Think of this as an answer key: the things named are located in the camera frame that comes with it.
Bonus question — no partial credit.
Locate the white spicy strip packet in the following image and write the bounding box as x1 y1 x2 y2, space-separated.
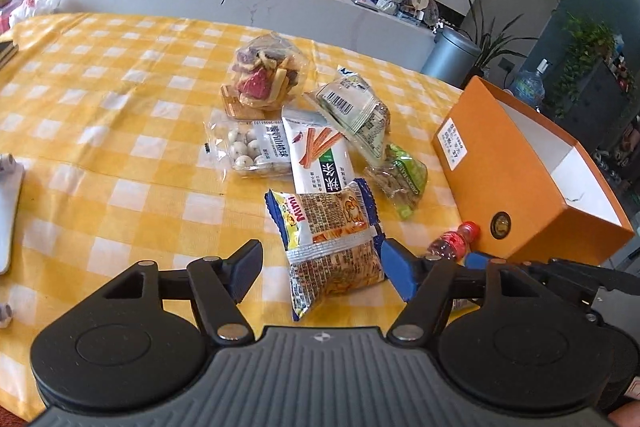
281 109 357 195

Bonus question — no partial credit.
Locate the white plastic bag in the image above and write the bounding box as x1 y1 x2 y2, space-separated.
9 0 62 25

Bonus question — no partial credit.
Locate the clear yogurt hawthorn ball packet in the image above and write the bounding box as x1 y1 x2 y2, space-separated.
202 117 293 180

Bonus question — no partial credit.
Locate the green pea snack packet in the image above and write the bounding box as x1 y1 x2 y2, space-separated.
364 144 429 222

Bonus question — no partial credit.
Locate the grey trash can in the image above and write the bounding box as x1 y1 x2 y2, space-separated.
421 29 483 80

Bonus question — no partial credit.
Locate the clear bag of colourful chips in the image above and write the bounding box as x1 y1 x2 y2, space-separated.
220 34 318 120

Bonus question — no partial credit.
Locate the white plastic holder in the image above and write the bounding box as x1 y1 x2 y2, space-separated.
0 153 26 276

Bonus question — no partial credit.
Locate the orange cardboard box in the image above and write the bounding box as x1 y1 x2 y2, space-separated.
432 76 636 267

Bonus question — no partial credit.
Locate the dark display shelf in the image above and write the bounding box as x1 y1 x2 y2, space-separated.
565 52 640 212

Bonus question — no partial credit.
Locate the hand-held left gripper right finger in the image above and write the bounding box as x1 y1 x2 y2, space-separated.
381 238 542 343

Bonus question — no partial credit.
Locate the bushy green plant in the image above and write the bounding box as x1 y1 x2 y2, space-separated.
550 12 618 118

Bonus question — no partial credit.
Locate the black notebook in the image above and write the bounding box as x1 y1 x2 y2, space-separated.
0 39 20 70

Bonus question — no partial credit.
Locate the yellow checked tablecloth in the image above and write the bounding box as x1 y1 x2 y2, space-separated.
0 12 506 413

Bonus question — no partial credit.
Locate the blue and yellow snack packet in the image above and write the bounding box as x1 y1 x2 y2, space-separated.
264 179 388 322

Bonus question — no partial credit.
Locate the red-capped drink bottle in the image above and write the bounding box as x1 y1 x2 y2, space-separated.
425 221 482 264

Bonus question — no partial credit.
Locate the green and white barcode packet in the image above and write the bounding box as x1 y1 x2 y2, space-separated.
306 66 392 160

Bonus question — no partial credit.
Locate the long-leaved potted plant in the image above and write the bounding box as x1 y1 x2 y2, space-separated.
460 0 538 75

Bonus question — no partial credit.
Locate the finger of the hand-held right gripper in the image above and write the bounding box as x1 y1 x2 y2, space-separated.
465 251 640 298

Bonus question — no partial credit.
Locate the blue water jug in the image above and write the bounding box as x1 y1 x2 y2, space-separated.
510 59 547 110

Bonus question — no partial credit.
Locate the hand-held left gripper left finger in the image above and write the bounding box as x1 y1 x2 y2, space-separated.
97 239 264 343

